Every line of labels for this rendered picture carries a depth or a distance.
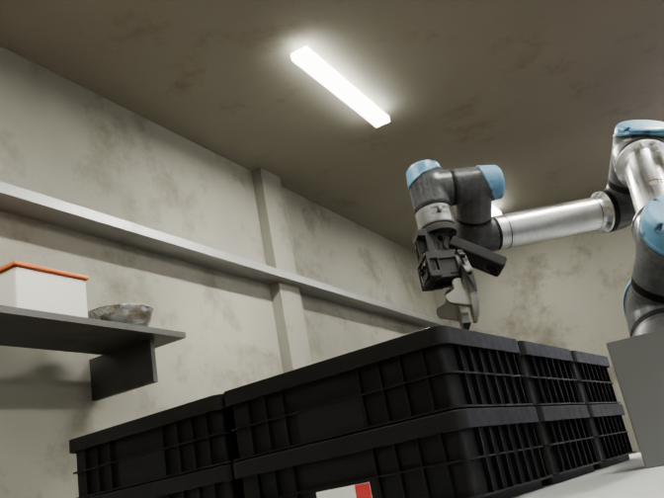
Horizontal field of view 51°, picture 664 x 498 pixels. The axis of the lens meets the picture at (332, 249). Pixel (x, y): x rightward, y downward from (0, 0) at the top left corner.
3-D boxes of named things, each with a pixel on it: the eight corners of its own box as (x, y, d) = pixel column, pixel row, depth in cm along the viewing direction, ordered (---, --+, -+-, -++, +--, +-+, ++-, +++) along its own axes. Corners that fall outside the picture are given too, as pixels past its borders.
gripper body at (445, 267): (422, 295, 136) (409, 242, 142) (463, 291, 138) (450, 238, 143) (432, 279, 130) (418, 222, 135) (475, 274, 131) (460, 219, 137)
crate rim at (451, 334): (524, 353, 114) (520, 339, 115) (444, 341, 90) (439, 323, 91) (328, 406, 134) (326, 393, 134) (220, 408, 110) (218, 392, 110)
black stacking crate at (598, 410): (640, 456, 155) (623, 403, 159) (608, 467, 131) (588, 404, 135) (478, 485, 175) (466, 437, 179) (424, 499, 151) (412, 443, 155)
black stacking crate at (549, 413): (608, 467, 131) (588, 404, 135) (559, 483, 107) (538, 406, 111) (424, 499, 151) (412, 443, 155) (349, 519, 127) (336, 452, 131)
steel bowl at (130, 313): (122, 349, 374) (120, 326, 378) (169, 332, 359) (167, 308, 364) (69, 343, 345) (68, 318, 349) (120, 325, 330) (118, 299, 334)
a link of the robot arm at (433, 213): (446, 220, 145) (456, 200, 138) (451, 239, 143) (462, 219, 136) (411, 223, 144) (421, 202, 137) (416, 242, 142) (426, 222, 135)
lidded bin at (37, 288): (43, 340, 331) (41, 295, 338) (92, 322, 317) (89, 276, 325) (-35, 332, 298) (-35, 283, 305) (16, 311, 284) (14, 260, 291)
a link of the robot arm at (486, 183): (492, 205, 152) (444, 210, 151) (494, 157, 147) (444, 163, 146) (505, 220, 145) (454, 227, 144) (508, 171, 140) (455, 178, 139)
